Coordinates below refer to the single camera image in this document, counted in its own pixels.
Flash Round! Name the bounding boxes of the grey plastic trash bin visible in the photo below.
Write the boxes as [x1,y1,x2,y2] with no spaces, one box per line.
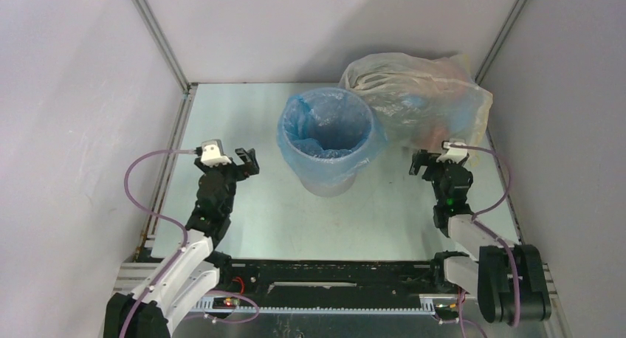
[298,172,358,198]

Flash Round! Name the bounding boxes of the clear full trash bag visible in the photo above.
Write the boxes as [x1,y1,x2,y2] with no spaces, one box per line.
[339,52,493,152]

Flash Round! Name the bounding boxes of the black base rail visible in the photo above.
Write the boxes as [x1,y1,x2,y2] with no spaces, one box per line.
[216,258,461,314]

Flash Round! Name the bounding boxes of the grey toothed cable duct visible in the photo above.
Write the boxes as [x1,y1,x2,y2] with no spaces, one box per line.
[190,296,463,318]

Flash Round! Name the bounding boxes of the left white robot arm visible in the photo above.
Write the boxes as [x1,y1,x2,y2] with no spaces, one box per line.
[103,140,260,337]

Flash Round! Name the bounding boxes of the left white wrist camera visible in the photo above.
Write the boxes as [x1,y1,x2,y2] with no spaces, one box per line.
[196,139,233,168]

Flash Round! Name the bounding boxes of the right aluminium frame post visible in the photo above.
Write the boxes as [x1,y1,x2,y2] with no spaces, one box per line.
[475,0,529,85]

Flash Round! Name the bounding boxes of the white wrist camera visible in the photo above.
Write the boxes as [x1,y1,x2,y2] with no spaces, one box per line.
[436,139,469,164]
[196,139,233,168]

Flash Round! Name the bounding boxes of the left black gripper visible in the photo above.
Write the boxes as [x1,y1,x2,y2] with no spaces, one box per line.
[195,148,258,215]

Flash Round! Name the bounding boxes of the left aluminium frame post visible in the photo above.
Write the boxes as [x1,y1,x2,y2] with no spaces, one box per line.
[131,0,191,94]

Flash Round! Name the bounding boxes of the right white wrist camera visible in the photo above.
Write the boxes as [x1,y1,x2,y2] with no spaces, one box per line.
[436,139,469,164]

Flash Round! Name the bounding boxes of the blue plastic trash bag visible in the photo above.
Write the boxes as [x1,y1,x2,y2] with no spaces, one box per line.
[277,87,388,187]

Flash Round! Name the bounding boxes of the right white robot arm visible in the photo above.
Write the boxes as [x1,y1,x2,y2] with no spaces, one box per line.
[409,141,552,327]

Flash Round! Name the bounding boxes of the aluminium frame post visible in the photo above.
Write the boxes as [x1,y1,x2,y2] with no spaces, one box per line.
[475,0,529,85]
[131,0,191,94]

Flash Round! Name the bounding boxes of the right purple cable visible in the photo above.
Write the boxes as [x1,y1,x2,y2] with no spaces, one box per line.
[447,142,521,338]

